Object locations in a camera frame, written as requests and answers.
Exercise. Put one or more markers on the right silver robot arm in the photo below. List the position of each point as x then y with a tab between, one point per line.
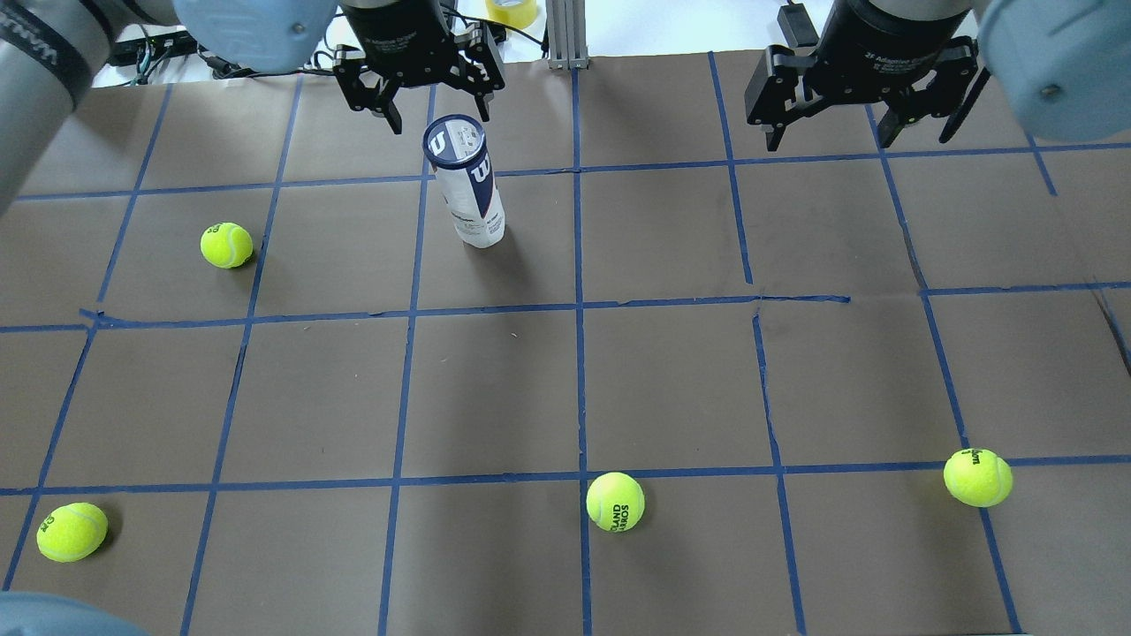
1064	66

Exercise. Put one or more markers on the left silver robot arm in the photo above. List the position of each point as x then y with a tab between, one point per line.
52	51

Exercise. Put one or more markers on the centre back tennis ball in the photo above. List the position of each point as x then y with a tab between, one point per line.
615	502

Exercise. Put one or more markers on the yellow tape roll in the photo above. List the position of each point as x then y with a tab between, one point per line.
519	14

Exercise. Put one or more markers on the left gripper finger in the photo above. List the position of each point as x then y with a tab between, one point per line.
483	69
378	99

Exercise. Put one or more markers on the aluminium frame post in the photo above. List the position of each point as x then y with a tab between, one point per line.
566	30

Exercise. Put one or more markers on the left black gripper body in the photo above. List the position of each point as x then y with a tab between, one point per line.
397	29

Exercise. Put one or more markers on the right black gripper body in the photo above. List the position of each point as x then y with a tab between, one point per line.
894	40

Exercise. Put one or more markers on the tennis ball near base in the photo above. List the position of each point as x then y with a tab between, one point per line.
72	532

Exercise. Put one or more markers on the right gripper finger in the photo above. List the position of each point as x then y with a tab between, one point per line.
777	96
951	95

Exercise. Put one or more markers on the white blue tennis ball can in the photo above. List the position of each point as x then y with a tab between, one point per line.
456	150

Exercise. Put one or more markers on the front Roland Garros tennis ball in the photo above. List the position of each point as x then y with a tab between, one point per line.
226	245

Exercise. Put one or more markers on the black power adapter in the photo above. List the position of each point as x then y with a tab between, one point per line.
796	26

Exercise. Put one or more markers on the Wilson tennis ball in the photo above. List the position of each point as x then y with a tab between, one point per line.
978	477

